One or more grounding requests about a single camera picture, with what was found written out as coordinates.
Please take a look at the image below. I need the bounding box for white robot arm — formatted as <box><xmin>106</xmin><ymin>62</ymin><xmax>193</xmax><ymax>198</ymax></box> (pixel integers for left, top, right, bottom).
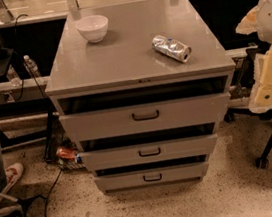
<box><xmin>235</xmin><ymin>0</ymin><xmax>272</xmax><ymax>114</ymax></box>

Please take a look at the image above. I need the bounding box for grey metal drawer cabinet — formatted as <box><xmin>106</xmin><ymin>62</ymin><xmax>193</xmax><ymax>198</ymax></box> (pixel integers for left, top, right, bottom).
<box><xmin>34</xmin><ymin>0</ymin><xmax>252</xmax><ymax>202</ymax></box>

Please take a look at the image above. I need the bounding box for grey top drawer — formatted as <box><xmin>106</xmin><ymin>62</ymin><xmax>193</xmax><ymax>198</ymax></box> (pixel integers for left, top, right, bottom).
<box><xmin>60</xmin><ymin>78</ymin><xmax>229</xmax><ymax>142</ymax></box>

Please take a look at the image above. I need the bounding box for crushed silver can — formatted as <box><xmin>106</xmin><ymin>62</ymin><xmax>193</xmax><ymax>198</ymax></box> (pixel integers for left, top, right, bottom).
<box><xmin>151</xmin><ymin>35</ymin><xmax>192</xmax><ymax>63</ymax></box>

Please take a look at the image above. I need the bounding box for orange bottle on floor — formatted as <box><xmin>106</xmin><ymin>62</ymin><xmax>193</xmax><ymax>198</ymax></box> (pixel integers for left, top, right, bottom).
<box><xmin>56</xmin><ymin>146</ymin><xmax>82</xmax><ymax>164</ymax></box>

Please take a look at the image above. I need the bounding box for white ceramic bowl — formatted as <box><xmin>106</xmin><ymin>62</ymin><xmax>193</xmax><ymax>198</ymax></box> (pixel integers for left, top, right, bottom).
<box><xmin>76</xmin><ymin>15</ymin><xmax>109</xmax><ymax>43</ymax></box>

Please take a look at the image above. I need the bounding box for clear water bottle white cap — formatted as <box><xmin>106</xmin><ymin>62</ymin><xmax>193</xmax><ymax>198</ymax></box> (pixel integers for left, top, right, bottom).
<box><xmin>24</xmin><ymin>55</ymin><xmax>42</xmax><ymax>78</ymax></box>

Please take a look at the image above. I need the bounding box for clear plastic bottle behind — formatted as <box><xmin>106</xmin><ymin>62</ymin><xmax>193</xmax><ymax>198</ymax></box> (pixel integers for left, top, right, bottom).
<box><xmin>6</xmin><ymin>65</ymin><xmax>22</xmax><ymax>87</ymax></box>

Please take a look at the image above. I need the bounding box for black tripod stand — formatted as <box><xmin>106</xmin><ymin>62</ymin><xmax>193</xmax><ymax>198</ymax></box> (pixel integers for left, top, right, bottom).
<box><xmin>0</xmin><ymin>193</ymin><xmax>47</xmax><ymax>217</ymax></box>

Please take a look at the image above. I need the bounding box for black floor cable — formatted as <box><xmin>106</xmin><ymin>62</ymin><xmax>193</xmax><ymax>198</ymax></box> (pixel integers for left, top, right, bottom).
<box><xmin>37</xmin><ymin>167</ymin><xmax>70</xmax><ymax>217</ymax></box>

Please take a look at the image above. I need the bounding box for black table leg frame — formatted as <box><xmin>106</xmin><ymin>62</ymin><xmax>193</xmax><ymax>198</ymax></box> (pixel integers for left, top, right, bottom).
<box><xmin>0</xmin><ymin>97</ymin><xmax>55</xmax><ymax>163</ymax></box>

